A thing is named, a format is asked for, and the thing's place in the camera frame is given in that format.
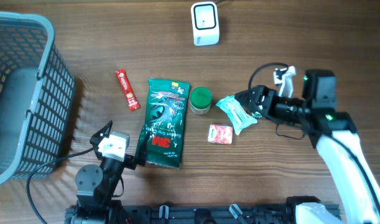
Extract red coffee stick sachet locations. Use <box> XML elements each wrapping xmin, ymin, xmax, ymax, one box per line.
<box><xmin>115</xmin><ymin>69</ymin><xmax>141</xmax><ymax>111</ymax></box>

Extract green white gum pack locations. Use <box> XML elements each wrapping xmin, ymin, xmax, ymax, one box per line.
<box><xmin>252</xmin><ymin>112</ymin><xmax>262</xmax><ymax>119</ymax></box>

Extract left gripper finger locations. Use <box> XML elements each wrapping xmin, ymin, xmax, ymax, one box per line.
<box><xmin>90</xmin><ymin>120</ymin><xmax>113</xmax><ymax>152</ymax></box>
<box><xmin>136</xmin><ymin>133</ymin><xmax>149</xmax><ymax>158</ymax></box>

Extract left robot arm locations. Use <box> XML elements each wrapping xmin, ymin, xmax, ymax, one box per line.
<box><xmin>65</xmin><ymin>121</ymin><xmax>147</xmax><ymax>223</ymax></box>

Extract red tissue packet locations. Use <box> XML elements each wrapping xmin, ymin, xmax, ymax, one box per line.
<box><xmin>207</xmin><ymin>124</ymin><xmax>233</xmax><ymax>144</ymax></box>

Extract grey plastic mesh basket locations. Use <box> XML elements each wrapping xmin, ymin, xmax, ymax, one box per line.
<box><xmin>0</xmin><ymin>11</ymin><xmax>76</xmax><ymax>185</ymax></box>

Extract green lid jar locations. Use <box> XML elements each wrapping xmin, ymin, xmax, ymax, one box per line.
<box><xmin>190</xmin><ymin>86</ymin><xmax>212</xmax><ymax>115</ymax></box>

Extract teal wet wipes pack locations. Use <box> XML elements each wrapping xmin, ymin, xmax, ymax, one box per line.
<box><xmin>216</xmin><ymin>95</ymin><xmax>257</xmax><ymax>136</ymax></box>

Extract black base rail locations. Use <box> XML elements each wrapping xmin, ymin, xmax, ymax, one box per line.
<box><xmin>64</xmin><ymin>203</ymin><xmax>340</xmax><ymax>224</ymax></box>

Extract black left camera cable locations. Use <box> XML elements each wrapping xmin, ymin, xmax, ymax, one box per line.
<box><xmin>25</xmin><ymin>146</ymin><xmax>96</xmax><ymax>224</ymax></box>

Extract green 3M glove package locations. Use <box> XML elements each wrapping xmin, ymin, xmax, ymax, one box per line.
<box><xmin>139</xmin><ymin>78</ymin><xmax>190</xmax><ymax>169</ymax></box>

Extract white barcode scanner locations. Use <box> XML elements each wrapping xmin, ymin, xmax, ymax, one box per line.
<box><xmin>190</xmin><ymin>1</ymin><xmax>220</xmax><ymax>47</ymax></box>

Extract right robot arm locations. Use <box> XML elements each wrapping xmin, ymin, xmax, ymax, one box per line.
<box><xmin>234</xmin><ymin>69</ymin><xmax>380</xmax><ymax>223</ymax></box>

